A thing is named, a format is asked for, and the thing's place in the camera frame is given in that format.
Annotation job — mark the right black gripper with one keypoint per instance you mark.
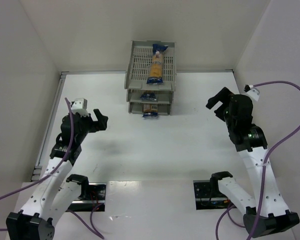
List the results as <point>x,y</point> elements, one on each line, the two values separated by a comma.
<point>223,104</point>

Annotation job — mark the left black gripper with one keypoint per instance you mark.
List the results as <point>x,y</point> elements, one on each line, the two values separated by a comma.
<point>94,122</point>

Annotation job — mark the spaghetti bag white label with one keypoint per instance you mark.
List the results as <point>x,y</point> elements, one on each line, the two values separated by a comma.
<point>150,111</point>

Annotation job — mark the spaghetti bag blue yellow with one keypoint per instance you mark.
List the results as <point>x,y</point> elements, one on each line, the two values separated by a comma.
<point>155,76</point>

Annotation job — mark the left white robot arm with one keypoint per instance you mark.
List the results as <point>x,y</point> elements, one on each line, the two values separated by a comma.
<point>57,188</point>

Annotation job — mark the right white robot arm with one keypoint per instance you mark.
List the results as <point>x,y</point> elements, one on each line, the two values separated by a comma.
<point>266,212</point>

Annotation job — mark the grey three-tier tray shelf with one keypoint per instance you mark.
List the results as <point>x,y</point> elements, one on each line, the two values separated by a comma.
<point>137,73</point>

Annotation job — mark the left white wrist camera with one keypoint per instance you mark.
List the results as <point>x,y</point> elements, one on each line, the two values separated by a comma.
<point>79,106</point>

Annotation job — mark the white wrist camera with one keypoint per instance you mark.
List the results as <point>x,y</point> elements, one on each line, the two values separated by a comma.
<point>252,92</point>
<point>79,106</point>

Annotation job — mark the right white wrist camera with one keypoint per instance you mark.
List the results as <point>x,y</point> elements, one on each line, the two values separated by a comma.
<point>252,92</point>

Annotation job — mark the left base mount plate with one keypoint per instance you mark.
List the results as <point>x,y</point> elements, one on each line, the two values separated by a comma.
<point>96,194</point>

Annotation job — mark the base mount plate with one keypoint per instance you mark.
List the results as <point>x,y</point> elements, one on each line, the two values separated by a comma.
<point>206,199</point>
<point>96,194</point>

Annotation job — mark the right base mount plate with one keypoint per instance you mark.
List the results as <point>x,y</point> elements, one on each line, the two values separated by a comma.
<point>206,199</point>

